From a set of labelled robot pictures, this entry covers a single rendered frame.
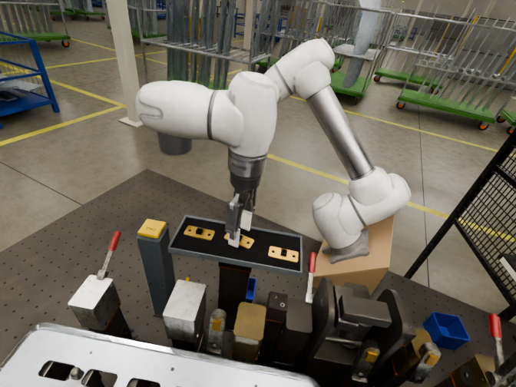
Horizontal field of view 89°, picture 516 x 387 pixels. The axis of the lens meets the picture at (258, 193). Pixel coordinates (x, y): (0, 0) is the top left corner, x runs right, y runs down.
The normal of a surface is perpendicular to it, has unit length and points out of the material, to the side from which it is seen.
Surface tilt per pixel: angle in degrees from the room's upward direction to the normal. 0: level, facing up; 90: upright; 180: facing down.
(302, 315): 0
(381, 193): 67
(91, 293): 0
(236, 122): 89
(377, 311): 0
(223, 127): 88
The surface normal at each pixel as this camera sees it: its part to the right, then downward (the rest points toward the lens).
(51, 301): 0.11, -0.79
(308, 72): -0.12, 0.38
